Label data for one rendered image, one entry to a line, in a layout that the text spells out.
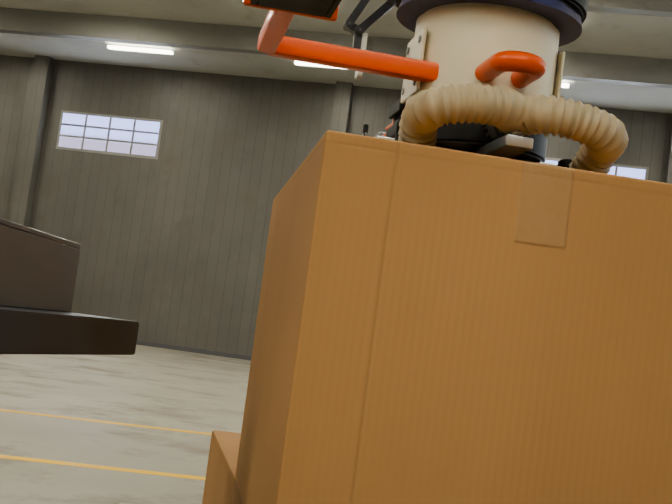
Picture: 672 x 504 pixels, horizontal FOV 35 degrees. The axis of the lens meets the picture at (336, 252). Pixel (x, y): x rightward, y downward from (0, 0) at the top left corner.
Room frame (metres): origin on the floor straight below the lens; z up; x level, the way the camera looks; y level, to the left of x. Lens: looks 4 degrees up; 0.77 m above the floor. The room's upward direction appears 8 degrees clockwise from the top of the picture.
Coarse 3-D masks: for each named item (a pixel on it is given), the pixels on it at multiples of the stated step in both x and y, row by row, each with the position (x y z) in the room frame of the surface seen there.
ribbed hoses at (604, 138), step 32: (416, 96) 1.08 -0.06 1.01; (448, 96) 1.06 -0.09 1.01; (480, 96) 1.06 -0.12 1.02; (512, 96) 1.07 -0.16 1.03; (544, 96) 1.09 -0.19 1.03; (416, 128) 1.09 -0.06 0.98; (512, 128) 1.09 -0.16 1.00; (544, 128) 1.09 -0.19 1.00; (576, 128) 1.08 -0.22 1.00; (608, 128) 1.08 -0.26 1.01; (576, 160) 1.15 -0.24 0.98; (608, 160) 1.12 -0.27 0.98
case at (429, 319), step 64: (320, 192) 0.95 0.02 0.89; (384, 192) 0.95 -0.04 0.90; (448, 192) 0.96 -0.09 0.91; (512, 192) 0.97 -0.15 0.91; (576, 192) 0.98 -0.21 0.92; (640, 192) 0.98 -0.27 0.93; (320, 256) 0.95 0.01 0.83; (384, 256) 0.95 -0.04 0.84; (448, 256) 0.96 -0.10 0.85; (512, 256) 0.97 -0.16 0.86; (576, 256) 0.98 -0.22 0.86; (640, 256) 0.98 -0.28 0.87; (320, 320) 0.95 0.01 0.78; (384, 320) 0.96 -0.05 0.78; (448, 320) 0.96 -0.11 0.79; (512, 320) 0.97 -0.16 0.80; (576, 320) 0.98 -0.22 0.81; (640, 320) 0.99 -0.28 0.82; (256, 384) 1.37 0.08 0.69; (320, 384) 0.95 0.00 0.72; (384, 384) 0.96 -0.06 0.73; (448, 384) 0.96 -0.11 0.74; (512, 384) 0.97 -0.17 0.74; (576, 384) 0.98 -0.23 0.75; (640, 384) 0.99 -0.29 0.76; (256, 448) 1.23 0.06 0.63; (320, 448) 0.95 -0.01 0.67; (384, 448) 0.96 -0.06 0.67; (448, 448) 0.96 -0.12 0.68; (512, 448) 0.97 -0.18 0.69; (576, 448) 0.98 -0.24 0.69; (640, 448) 0.99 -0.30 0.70
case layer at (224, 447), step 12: (216, 432) 2.11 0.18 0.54; (228, 432) 2.14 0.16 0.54; (216, 444) 1.98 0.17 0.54; (228, 444) 1.94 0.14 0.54; (216, 456) 1.94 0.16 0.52; (228, 456) 1.78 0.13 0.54; (216, 468) 1.91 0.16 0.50; (228, 468) 1.67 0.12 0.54; (216, 480) 1.87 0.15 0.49; (228, 480) 1.64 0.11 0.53; (204, 492) 2.12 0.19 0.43; (216, 492) 1.83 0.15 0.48; (228, 492) 1.62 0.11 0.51
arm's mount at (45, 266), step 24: (0, 240) 1.06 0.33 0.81; (24, 240) 1.11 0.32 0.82; (48, 240) 1.16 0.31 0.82; (0, 264) 1.07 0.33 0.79; (24, 264) 1.12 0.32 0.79; (48, 264) 1.17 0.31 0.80; (72, 264) 1.23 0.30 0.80; (0, 288) 1.08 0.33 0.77; (24, 288) 1.13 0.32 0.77; (48, 288) 1.18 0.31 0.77; (72, 288) 1.24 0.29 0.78
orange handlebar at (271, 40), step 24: (264, 24) 1.10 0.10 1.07; (288, 24) 1.05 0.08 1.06; (264, 48) 1.15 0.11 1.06; (288, 48) 1.17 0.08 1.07; (312, 48) 1.18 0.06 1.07; (336, 48) 1.18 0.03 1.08; (384, 72) 1.19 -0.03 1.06; (408, 72) 1.19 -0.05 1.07; (432, 72) 1.20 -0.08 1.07; (480, 72) 1.16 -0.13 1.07; (528, 72) 1.11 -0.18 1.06
